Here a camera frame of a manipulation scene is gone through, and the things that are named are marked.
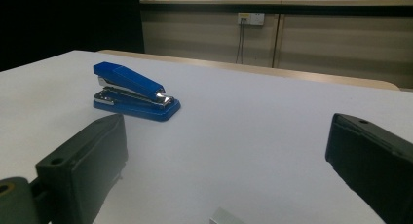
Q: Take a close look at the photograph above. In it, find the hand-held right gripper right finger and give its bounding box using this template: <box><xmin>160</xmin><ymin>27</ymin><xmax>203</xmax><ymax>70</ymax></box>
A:
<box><xmin>324</xmin><ymin>112</ymin><xmax>413</xmax><ymax>224</ymax></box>

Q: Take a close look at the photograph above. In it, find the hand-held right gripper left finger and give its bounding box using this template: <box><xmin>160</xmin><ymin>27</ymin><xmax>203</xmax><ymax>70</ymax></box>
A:
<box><xmin>34</xmin><ymin>113</ymin><xmax>129</xmax><ymax>224</ymax></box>

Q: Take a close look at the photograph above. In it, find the blue stapler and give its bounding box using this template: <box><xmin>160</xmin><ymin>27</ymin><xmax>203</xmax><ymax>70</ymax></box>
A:
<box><xmin>93</xmin><ymin>61</ymin><xmax>182</xmax><ymax>123</ymax></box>

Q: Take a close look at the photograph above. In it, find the wooden table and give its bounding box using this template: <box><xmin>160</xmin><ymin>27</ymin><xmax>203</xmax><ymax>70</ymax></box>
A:
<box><xmin>96</xmin><ymin>49</ymin><xmax>401</xmax><ymax>92</ymax></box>

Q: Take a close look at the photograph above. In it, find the beige cabinet counter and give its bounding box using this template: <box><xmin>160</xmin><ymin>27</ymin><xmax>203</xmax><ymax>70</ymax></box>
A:
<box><xmin>139</xmin><ymin>0</ymin><xmax>413</xmax><ymax>90</ymax></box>

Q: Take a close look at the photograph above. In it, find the black curtain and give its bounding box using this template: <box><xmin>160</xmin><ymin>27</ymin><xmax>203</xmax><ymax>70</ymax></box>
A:
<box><xmin>0</xmin><ymin>0</ymin><xmax>146</xmax><ymax>72</ymax></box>

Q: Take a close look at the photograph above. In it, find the black hanging cable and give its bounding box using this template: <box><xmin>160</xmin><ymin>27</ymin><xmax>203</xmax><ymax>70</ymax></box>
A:
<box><xmin>240</xmin><ymin>22</ymin><xmax>246</xmax><ymax>65</ymax></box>
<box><xmin>235</xmin><ymin>22</ymin><xmax>243</xmax><ymax>64</ymax></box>

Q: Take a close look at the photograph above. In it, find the white wall socket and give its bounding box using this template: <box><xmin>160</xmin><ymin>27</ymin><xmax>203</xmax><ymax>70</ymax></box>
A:
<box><xmin>237</xmin><ymin>12</ymin><xmax>266</xmax><ymax>27</ymax></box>

